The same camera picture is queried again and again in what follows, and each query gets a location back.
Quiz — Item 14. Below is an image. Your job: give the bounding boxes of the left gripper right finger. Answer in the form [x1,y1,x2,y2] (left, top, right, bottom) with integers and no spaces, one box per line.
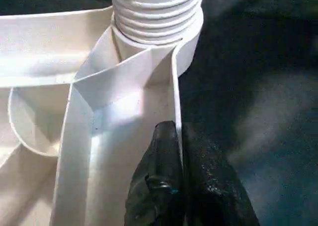
[181,124,261,226]

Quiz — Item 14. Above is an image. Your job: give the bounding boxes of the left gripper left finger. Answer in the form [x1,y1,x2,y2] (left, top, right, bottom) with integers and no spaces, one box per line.
[124,120,186,226]

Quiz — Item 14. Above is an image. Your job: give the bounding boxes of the white plastic table top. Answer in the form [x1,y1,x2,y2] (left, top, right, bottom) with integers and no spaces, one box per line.
[0,5,204,226]

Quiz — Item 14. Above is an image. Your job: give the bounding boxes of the white plastic table leg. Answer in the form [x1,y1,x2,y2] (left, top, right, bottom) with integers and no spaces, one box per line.
[109,0,205,46]

